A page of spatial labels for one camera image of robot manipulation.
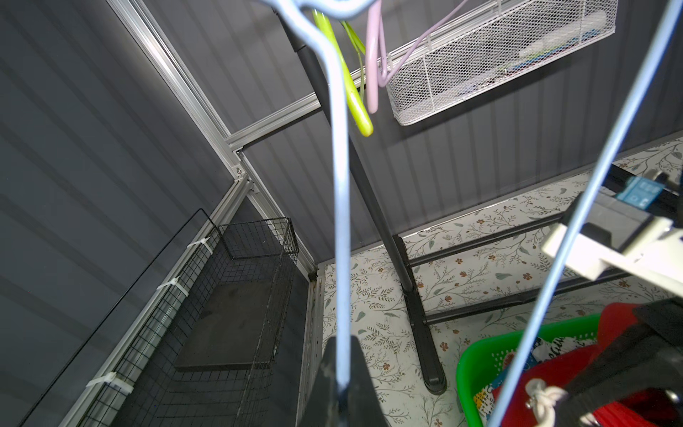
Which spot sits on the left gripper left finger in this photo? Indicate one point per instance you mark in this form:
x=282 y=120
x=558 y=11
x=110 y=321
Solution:
x=322 y=409

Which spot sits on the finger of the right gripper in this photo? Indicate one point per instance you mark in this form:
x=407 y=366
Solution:
x=636 y=361

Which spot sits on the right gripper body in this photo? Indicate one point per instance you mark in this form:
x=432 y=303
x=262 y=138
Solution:
x=664 y=317

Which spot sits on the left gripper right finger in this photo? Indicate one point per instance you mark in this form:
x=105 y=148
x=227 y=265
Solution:
x=363 y=407

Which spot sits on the red shorts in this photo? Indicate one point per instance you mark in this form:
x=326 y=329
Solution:
x=541 y=388

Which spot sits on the green plastic hanger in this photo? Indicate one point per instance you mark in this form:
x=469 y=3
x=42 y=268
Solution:
x=354 y=98

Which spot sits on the lilac plastic hanger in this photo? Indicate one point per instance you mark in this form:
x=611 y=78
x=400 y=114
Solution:
x=378 y=73

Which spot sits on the light blue wire hanger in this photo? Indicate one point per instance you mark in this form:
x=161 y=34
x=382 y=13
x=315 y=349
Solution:
x=325 y=54

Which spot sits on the green plastic basket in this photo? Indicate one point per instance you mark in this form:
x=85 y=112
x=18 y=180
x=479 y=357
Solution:
x=483 y=361

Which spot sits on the black clothes rack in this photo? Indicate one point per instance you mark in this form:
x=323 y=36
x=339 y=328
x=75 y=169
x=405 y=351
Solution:
x=358 y=176

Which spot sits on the white wire wall basket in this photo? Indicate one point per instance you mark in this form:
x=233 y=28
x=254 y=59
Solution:
x=489 y=46

